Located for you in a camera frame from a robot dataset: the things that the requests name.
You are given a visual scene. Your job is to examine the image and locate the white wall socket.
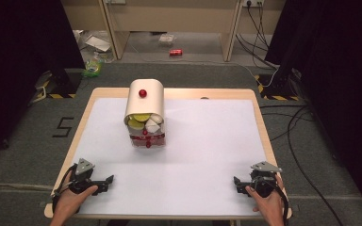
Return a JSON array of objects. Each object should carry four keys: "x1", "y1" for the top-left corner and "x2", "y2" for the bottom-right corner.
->
[{"x1": 242, "y1": 0, "x2": 265, "y2": 8}]

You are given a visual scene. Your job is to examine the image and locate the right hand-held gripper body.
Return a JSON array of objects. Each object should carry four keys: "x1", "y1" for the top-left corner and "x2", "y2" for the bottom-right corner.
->
[{"x1": 247, "y1": 160, "x2": 283, "y2": 199}]

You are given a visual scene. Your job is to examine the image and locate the clear plastic packet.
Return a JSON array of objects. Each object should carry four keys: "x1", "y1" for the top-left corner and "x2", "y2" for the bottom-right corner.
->
[{"x1": 157, "y1": 33, "x2": 177, "y2": 45}]

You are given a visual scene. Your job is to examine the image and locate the pile of white papers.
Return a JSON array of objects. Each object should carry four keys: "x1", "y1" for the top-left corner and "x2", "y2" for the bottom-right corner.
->
[{"x1": 74, "y1": 29, "x2": 113, "y2": 54}]

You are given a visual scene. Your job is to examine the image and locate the person's left hand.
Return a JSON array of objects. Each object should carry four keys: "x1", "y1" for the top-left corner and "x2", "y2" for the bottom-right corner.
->
[{"x1": 54, "y1": 185, "x2": 99, "y2": 221}]

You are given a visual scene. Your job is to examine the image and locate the white angular piece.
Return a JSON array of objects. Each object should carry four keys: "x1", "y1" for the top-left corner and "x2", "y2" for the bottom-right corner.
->
[{"x1": 144, "y1": 120, "x2": 161, "y2": 134}]

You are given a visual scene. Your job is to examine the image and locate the green plastic bag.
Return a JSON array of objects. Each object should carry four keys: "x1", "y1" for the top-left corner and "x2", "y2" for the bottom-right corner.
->
[{"x1": 81, "y1": 52, "x2": 106, "y2": 78}]

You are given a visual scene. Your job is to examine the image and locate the light wooden desk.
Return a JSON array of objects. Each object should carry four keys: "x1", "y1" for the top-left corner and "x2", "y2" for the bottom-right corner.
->
[{"x1": 60, "y1": 0, "x2": 288, "y2": 63}]

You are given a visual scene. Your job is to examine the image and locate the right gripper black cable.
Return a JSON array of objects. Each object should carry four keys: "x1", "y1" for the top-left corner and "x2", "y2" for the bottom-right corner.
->
[{"x1": 271, "y1": 177, "x2": 290, "y2": 226}]

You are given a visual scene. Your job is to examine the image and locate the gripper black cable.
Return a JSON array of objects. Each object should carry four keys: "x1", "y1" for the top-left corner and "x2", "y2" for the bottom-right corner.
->
[
  {"x1": 51, "y1": 165, "x2": 77, "y2": 215},
  {"x1": 271, "y1": 177, "x2": 290, "y2": 226}
]

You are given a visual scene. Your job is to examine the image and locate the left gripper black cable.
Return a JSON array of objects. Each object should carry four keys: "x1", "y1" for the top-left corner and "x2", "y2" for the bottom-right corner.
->
[{"x1": 51, "y1": 165, "x2": 77, "y2": 215}]

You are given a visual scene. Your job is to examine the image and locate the person's right hand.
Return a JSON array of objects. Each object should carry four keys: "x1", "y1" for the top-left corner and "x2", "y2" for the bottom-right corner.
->
[{"x1": 244, "y1": 173, "x2": 286, "y2": 226}]

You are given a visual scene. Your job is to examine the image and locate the black socket cables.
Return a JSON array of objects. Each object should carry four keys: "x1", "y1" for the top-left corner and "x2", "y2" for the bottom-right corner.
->
[{"x1": 235, "y1": 2, "x2": 281, "y2": 71}]

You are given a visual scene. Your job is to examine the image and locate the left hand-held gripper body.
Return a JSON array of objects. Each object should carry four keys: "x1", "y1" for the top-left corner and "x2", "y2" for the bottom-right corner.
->
[{"x1": 68, "y1": 158, "x2": 109, "y2": 196}]

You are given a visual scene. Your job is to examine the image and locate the black curtain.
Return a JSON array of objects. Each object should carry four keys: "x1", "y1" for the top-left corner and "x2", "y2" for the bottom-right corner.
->
[
  {"x1": 0, "y1": 0, "x2": 87, "y2": 165},
  {"x1": 264, "y1": 0, "x2": 362, "y2": 218}
]

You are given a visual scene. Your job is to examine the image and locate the black floor cable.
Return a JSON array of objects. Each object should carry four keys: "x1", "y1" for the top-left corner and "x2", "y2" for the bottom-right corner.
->
[{"x1": 258, "y1": 105, "x2": 347, "y2": 226}]

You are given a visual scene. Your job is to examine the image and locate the yellow-green round piece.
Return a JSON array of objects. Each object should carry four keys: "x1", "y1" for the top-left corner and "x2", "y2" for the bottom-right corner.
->
[
  {"x1": 133, "y1": 113, "x2": 152, "y2": 123},
  {"x1": 127, "y1": 119, "x2": 146, "y2": 131}
]

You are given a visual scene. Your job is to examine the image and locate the black stand base striped tape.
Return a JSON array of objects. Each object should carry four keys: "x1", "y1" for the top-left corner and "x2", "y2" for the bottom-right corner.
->
[
  {"x1": 33, "y1": 68, "x2": 84, "y2": 100},
  {"x1": 254, "y1": 73, "x2": 302, "y2": 102}
]

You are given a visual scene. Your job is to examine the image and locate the white floor cable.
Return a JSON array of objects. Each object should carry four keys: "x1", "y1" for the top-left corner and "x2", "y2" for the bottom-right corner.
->
[{"x1": 131, "y1": 45, "x2": 280, "y2": 89}]

